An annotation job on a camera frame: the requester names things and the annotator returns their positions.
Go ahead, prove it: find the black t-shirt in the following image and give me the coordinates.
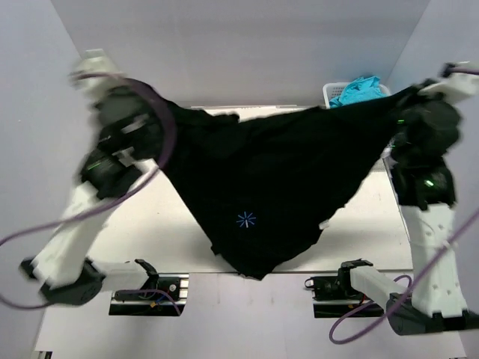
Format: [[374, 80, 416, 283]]
[[161, 87, 415, 280]]

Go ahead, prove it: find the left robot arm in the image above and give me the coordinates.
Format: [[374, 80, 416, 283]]
[[20, 74, 177, 307]]

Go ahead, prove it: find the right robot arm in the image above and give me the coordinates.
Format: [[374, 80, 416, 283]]
[[338, 70, 478, 336]]

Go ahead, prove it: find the turquoise t-shirt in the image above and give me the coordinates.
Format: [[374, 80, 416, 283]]
[[328, 76, 390, 109]]

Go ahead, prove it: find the white plastic basket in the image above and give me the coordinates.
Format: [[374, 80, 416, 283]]
[[322, 82, 392, 110]]

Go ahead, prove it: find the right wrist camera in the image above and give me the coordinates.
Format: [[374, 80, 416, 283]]
[[419, 61, 478, 105]]

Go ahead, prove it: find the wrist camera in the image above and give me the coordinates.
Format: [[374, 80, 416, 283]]
[[419, 61, 478, 105], [69, 49, 122, 100]]

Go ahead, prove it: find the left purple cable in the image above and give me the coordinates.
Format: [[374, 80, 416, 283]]
[[0, 73, 177, 310]]

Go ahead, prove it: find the purple cable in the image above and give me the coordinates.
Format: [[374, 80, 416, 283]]
[[0, 73, 177, 310], [329, 61, 479, 346]]

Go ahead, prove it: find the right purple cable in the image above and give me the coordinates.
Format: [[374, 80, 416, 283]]
[[329, 61, 479, 346]]

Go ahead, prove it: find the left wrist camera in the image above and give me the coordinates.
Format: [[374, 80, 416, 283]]
[[69, 49, 122, 100]]

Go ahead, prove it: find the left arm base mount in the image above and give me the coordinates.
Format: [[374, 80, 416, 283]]
[[109, 259, 189, 317]]

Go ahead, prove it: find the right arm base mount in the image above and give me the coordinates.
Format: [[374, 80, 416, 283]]
[[304, 259, 394, 319]]

